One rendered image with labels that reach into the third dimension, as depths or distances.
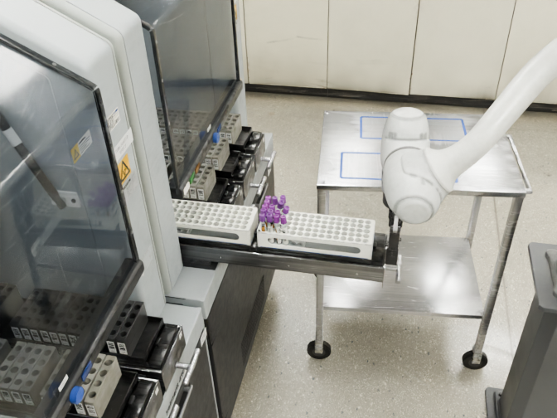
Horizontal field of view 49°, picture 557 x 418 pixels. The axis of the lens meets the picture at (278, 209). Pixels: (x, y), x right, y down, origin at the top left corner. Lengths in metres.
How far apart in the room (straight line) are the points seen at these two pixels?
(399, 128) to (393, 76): 2.53
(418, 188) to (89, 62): 0.65
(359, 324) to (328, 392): 0.35
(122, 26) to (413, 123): 0.62
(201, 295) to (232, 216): 0.22
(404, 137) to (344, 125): 0.76
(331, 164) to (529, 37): 2.15
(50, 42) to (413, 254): 1.65
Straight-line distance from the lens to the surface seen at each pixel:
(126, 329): 1.36
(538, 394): 2.05
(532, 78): 1.33
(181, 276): 1.66
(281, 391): 2.30
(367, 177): 1.84
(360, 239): 1.55
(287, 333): 2.46
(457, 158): 1.25
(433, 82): 3.89
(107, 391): 1.31
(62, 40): 1.16
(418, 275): 2.32
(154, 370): 1.38
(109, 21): 1.25
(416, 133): 1.35
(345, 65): 3.87
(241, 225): 1.59
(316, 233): 1.56
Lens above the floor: 1.87
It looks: 38 degrees down
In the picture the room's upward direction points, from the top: 2 degrees counter-clockwise
